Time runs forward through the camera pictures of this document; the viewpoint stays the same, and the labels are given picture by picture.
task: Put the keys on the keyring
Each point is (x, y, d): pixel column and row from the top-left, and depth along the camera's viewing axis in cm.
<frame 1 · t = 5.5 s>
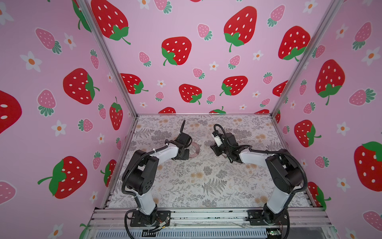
left hand: (184, 155, 96), fingers open
right hand: (212, 144, 95), fingers open
clear acrylic keyring holder: (194, 150, 103), on the table

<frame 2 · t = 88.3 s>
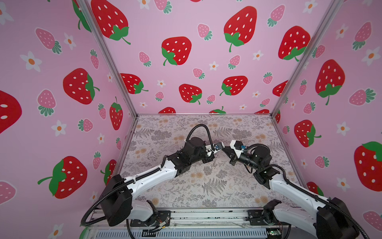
left hand: (216, 145, 76), fingers closed
right hand: (221, 145, 73), fingers closed
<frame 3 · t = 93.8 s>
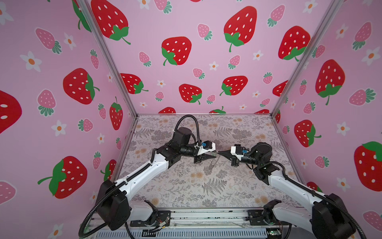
left hand: (214, 151, 71), fingers open
right hand: (218, 151, 71), fingers closed
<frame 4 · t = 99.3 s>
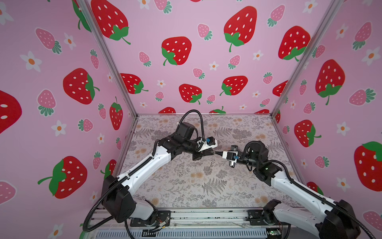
left hand: (212, 149, 73), fingers closed
right hand: (216, 149, 71), fingers closed
